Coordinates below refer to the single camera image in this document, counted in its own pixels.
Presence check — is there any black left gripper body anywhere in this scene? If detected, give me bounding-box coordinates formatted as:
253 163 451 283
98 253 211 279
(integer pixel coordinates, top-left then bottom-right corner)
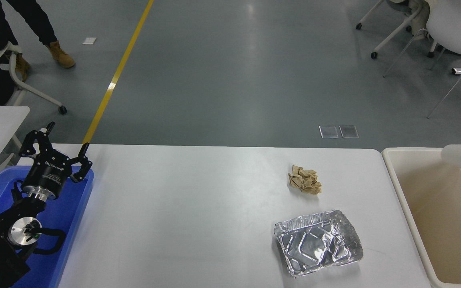
22 151 73 198

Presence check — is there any silver foil tray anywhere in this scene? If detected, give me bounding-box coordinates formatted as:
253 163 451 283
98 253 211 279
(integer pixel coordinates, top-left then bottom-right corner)
274 210 364 278

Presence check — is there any blue plastic tray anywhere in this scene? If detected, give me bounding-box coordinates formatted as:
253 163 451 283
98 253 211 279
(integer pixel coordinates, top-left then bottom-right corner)
0 166 94 288

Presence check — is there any large pale plastic bin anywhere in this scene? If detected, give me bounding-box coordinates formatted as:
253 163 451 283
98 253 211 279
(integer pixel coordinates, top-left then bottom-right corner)
382 147 461 288

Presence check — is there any white rolling office chair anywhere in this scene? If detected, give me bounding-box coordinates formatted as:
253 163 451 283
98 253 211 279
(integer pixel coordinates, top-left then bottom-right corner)
0 42 67 115

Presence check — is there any yellow floor tape line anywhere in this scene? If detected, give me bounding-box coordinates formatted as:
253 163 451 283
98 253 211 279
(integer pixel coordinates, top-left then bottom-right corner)
82 0 155 144

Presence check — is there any person in tan boots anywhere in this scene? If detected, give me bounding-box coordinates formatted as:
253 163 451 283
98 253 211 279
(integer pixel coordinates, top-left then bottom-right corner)
2 0 76 82

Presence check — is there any white shell chair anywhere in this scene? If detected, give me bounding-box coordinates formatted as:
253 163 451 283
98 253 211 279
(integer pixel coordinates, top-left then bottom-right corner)
383 0 461 118

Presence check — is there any white-framed caster chair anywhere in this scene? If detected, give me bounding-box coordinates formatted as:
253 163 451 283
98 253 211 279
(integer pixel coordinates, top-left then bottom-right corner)
355 0 435 59

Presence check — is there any crumpled tan paper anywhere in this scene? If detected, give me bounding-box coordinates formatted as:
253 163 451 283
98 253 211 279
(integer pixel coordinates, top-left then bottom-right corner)
288 164 322 195

